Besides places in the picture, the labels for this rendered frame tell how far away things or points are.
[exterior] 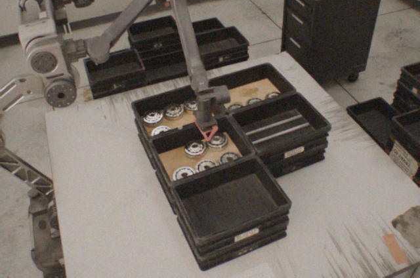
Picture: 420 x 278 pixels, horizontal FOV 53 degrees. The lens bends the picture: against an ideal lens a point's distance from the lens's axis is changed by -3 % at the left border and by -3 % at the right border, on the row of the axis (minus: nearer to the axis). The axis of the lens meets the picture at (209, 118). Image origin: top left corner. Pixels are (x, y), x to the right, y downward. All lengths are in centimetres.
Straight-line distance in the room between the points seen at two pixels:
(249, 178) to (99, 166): 77
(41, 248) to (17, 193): 77
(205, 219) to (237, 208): 14
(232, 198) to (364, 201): 62
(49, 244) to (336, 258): 155
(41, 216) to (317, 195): 160
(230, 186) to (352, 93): 217
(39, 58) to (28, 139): 208
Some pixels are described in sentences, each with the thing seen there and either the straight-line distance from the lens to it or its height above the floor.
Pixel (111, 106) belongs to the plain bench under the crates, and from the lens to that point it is 256.
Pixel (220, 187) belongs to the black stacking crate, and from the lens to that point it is 186.
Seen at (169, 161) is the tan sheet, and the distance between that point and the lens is 198.
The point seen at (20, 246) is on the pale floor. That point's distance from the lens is 296.
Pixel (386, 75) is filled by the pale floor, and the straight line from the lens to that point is 414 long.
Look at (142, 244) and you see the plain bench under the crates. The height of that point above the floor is 70.
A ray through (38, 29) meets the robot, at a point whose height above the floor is 153.
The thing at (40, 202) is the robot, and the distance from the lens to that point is 275.
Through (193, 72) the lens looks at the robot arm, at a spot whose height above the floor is 134.
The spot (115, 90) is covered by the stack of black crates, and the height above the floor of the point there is 48.
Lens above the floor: 226
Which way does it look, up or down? 41 degrees down
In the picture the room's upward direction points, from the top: 3 degrees counter-clockwise
